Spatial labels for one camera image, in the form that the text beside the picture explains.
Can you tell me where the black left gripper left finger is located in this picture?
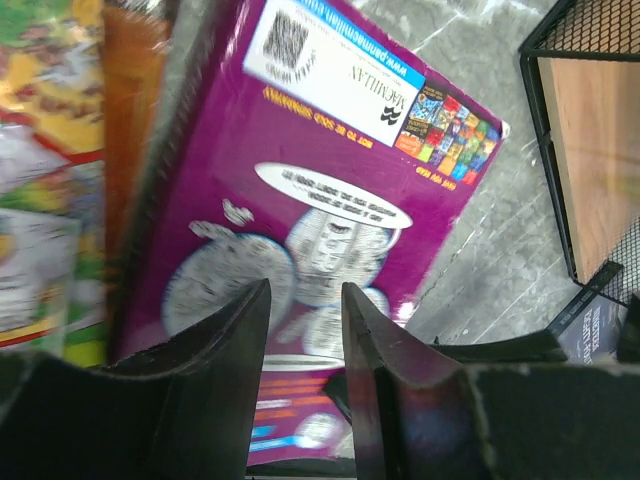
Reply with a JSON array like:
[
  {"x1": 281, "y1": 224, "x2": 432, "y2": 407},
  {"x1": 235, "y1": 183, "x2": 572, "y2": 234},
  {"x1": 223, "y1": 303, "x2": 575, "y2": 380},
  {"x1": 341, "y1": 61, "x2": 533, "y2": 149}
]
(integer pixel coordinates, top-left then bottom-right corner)
[{"x1": 1, "y1": 280, "x2": 271, "y2": 479}]

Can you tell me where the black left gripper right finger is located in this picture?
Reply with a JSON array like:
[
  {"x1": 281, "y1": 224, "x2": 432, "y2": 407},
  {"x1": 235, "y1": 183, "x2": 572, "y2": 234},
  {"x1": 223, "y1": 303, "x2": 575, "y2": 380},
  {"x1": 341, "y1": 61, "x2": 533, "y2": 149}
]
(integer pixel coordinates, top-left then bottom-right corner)
[{"x1": 341, "y1": 283, "x2": 639, "y2": 479}]

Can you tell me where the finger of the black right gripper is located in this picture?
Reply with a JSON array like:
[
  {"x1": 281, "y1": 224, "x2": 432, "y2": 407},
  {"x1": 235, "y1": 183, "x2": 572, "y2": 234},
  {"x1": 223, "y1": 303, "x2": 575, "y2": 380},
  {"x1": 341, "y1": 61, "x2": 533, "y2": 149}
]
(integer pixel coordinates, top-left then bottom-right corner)
[
  {"x1": 430, "y1": 329, "x2": 568, "y2": 364},
  {"x1": 616, "y1": 292, "x2": 640, "y2": 364}
]

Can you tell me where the purple back-cover Treehouse book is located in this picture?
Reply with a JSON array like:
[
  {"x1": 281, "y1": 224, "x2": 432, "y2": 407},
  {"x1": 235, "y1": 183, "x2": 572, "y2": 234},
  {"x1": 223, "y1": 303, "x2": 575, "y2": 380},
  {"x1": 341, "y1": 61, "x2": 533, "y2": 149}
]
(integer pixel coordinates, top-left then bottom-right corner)
[{"x1": 119, "y1": 1, "x2": 509, "y2": 465}]

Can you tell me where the blue 1984 book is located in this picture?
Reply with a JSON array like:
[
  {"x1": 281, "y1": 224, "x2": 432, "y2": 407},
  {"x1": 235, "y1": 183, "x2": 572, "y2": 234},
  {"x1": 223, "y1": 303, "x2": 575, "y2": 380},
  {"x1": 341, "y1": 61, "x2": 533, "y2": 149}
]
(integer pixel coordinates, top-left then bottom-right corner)
[{"x1": 545, "y1": 261, "x2": 626, "y2": 365}]

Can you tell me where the green 65-Storey Treehouse book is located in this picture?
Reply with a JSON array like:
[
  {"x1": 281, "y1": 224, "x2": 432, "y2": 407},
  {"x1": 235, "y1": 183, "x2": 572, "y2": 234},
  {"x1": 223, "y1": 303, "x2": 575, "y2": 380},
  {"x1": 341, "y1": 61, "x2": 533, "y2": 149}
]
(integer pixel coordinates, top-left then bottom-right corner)
[{"x1": 1, "y1": 1, "x2": 107, "y2": 367}]

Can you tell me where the brown book under green one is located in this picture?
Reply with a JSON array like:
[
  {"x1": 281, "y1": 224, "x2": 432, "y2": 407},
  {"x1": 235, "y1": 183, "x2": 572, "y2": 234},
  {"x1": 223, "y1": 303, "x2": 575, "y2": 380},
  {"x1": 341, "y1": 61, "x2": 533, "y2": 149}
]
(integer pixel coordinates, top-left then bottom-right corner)
[{"x1": 99, "y1": 0, "x2": 174, "y2": 251}]

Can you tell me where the black wire wooden shelf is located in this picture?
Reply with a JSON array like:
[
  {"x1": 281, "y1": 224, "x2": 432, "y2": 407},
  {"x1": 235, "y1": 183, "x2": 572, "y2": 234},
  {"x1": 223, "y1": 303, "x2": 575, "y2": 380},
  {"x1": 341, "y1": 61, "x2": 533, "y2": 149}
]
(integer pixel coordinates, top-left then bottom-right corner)
[{"x1": 519, "y1": 1, "x2": 639, "y2": 305}]

